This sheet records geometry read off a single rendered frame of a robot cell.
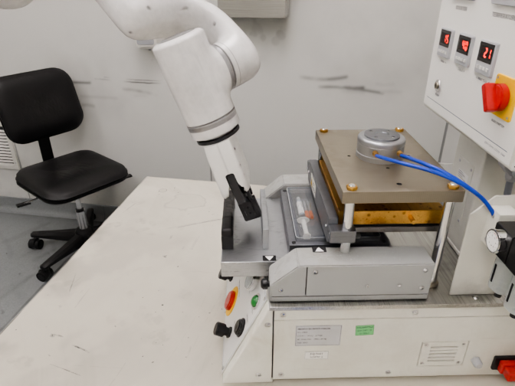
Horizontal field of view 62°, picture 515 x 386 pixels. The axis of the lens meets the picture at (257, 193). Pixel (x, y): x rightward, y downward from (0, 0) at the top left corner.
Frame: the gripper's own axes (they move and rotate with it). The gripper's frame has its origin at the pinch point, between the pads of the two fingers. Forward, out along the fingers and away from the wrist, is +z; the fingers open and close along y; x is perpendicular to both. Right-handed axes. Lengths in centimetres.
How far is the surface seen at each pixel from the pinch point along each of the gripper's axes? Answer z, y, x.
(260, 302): 10.3, 13.5, -2.0
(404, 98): 41, -134, 65
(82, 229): 51, -132, -114
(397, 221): 5.2, 10.0, 23.0
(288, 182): 3.7, -12.3, 7.3
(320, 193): -0.1, 3.1, 12.9
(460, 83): -8.6, -2.5, 40.4
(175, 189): 16, -59, -31
